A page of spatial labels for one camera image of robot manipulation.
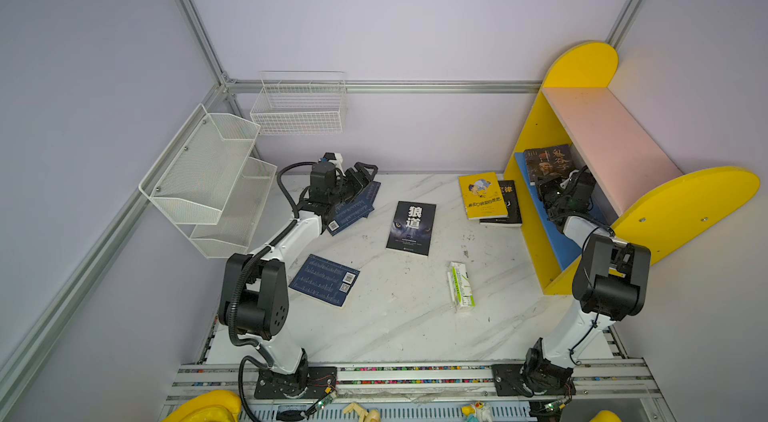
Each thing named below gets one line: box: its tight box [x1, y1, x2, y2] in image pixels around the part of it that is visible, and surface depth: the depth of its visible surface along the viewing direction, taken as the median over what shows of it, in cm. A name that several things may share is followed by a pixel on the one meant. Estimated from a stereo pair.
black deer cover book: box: [479, 180, 522, 227], surface depth 109 cm
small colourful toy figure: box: [461, 401, 485, 422], surface depth 69 cm
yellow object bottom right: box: [589, 410, 622, 422], surface depth 68 cm
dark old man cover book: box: [524, 144, 574, 189], surface depth 102 cm
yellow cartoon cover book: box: [458, 172, 509, 220], surface depth 113 cm
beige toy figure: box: [343, 402, 381, 422], surface depth 70 cm
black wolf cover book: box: [385, 200, 437, 257], surface depth 104 cm
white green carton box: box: [447, 261, 477, 307], surface depth 88 cm
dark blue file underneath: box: [352, 181, 381, 219], surface depth 110 cm
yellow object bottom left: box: [162, 390, 242, 422], surface depth 68 cm
